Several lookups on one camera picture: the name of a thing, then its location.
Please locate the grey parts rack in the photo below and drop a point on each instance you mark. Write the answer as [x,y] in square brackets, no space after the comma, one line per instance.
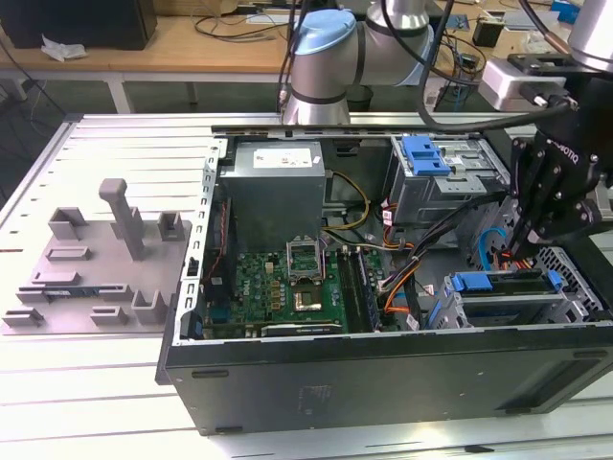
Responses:
[96,306]

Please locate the crumpled white paper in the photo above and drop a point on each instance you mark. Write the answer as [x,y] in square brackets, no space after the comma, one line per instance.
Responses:
[62,48]

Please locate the small black cube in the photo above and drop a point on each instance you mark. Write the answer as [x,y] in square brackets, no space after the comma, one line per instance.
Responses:
[488,33]

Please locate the blue RAM stick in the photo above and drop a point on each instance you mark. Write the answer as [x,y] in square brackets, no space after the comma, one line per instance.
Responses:
[369,287]

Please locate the black graphics card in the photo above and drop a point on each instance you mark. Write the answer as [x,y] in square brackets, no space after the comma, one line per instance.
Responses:
[301,329]

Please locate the clear plastic bag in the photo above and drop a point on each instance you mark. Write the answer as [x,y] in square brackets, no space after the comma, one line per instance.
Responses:
[531,43]

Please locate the metal disk bay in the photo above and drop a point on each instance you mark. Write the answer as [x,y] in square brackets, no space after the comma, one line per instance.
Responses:
[551,302]

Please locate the black PC case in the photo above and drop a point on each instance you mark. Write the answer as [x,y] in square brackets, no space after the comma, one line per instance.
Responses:
[335,383]

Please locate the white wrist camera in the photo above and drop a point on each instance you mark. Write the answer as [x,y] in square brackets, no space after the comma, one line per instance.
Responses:
[503,86]

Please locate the blue drive latch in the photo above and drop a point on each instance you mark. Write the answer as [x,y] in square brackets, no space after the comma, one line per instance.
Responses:
[421,155]

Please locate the black RAM slot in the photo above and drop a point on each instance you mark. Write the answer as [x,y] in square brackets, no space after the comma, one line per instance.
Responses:
[356,287]
[348,287]

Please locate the metal drive cage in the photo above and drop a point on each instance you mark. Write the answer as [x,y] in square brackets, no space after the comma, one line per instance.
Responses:
[431,201]

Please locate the wooden desk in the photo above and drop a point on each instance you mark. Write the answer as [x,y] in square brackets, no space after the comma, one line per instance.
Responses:
[215,55]

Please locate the RAM stick with label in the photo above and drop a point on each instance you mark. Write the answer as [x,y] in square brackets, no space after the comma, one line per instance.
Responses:
[72,291]

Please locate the hard disk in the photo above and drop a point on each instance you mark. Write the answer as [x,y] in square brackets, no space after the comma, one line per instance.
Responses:
[474,282]

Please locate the grey power supply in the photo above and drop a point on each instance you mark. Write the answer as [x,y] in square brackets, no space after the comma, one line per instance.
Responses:
[268,201]

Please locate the green motherboard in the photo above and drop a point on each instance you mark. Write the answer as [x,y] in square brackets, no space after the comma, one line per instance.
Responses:
[258,287]

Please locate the black trash bin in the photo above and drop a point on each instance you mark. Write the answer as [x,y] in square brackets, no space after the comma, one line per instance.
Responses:
[359,98]

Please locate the black computer tower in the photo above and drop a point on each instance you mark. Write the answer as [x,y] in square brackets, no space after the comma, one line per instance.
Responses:
[72,19]

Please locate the black case fan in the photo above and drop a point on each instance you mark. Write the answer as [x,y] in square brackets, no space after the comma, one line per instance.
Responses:
[220,254]

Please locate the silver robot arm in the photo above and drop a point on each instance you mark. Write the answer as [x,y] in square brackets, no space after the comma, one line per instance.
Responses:
[330,57]

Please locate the CPU socket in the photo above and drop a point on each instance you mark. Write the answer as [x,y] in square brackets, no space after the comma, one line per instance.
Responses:
[306,299]

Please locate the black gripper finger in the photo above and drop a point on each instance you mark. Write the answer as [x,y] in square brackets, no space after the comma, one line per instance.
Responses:
[529,172]
[579,218]

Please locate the blue cardboard box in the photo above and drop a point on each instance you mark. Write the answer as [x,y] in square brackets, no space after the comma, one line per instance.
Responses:
[565,9]

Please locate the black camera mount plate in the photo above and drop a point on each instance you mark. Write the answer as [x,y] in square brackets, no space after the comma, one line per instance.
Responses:
[541,62]

